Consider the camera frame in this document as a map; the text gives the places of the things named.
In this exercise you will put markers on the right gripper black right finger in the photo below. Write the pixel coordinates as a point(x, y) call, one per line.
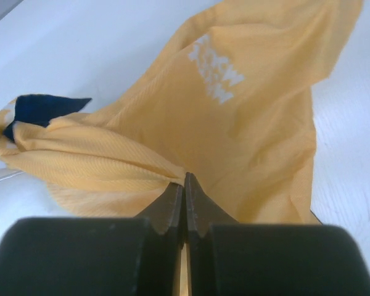
point(226, 257)

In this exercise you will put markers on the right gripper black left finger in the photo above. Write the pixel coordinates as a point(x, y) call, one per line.
point(96, 256)

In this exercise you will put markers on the yellow Mickey Mouse pillowcase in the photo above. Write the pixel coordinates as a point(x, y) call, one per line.
point(228, 100)

